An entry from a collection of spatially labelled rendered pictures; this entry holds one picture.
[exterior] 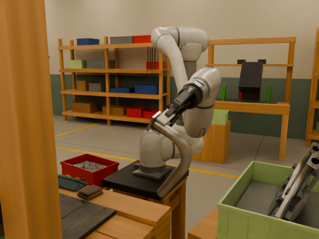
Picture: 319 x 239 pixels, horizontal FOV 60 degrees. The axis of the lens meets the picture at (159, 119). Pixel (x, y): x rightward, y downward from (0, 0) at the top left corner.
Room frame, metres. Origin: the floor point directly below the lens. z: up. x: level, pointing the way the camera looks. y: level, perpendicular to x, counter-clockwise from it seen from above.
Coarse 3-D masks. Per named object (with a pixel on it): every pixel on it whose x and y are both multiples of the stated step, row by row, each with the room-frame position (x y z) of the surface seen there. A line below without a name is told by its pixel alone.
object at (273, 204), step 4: (316, 156) 1.16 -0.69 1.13; (308, 176) 1.16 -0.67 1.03; (308, 180) 1.12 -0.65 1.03; (304, 184) 1.10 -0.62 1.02; (308, 184) 1.08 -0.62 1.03; (300, 188) 1.13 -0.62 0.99; (304, 188) 1.08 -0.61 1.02; (276, 196) 1.21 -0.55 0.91; (272, 204) 1.18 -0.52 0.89; (276, 204) 1.11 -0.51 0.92; (280, 204) 1.11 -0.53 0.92; (272, 208) 1.13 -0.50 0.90; (292, 208) 1.10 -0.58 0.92; (268, 212) 1.16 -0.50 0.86; (272, 212) 1.12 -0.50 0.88
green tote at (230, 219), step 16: (240, 176) 1.34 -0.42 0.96; (256, 176) 1.55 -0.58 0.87; (272, 176) 1.51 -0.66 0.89; (240, 192) 1.33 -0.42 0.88; (224, 208) 1.04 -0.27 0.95; (224, 224) 1.04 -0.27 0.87; (240, 224) 1.01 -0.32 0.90; (256, 224) 0.97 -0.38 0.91; (272, 224) 0.94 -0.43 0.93; (288, 224) 0.91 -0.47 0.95
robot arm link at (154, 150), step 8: (144, 136) 1.53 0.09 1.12; (152, 136) 1.51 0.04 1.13; (160, 136) 1.52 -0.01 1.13; (144, 144) 1.51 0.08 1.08; (152, 144) 1.50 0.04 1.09; (160, 144) 1.51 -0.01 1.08; (168, 144) 1.53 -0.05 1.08; (144, 152) 1.51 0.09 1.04; (152, 152) 1.49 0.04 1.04; (160, 152) 1.51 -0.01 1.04; (168, 152) 1.52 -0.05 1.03; (144, 160) 1.51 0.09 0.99; (152, 160) 1.49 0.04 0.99; (160, 160) 1.51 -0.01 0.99
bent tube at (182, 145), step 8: (160, 112) 0.76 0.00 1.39; (152, 120) 0.74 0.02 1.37; (160, 128) 0.74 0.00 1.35; (168, 128) 0.74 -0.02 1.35; (168, 136) 0.73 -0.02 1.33; (176, 136) 0.73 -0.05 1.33; (176, 144) 0.73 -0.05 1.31; (184, 144) 0.73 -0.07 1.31; (184, 152) 0.72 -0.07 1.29; (184, 160) 0.73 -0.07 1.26; (176, 168) 0.77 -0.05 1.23; (184, 168) 0.74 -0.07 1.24; (176, 176) 0.76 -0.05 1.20; (168, 184) 0.79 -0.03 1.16; (160, 192) 0.82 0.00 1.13
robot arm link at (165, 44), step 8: (160, 40) 1.42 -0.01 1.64; (168, 40) 1.39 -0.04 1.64; (160, 48) 1.41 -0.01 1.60; (168, 48) 1.34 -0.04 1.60; (176, 48) 1.33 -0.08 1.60; (168, 56) 1.34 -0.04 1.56; (176, 56) 1.29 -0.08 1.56; (176, 64) 1.28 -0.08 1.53; (176, 72) 1.26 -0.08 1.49; (184, 72) 1.26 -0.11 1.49; (176, 80) 1.25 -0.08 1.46; (184, 80) 1.24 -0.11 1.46; (184, 112) 1.09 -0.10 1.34; (192, 112) 1.04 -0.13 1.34; (200, 112) 1.03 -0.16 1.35; (208, 112) 1.04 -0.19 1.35; (184, 120) 1.10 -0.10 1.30; (192, 120) 1.05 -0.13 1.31; (200, 120) 1.04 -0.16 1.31; (208, 120) 1.05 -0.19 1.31; (192, 128) 1.06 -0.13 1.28; (200, 128) 1.05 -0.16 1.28; (208, 128) 1.08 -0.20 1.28; (192, 136) 1.09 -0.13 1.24; (200, 136) 1.09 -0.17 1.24
